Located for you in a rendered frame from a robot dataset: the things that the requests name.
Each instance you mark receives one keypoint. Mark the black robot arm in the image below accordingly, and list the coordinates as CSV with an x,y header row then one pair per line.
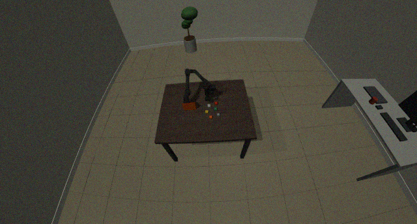
x,y
205,81

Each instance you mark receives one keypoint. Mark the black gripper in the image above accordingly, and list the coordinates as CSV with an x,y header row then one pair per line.
x,y
207,97

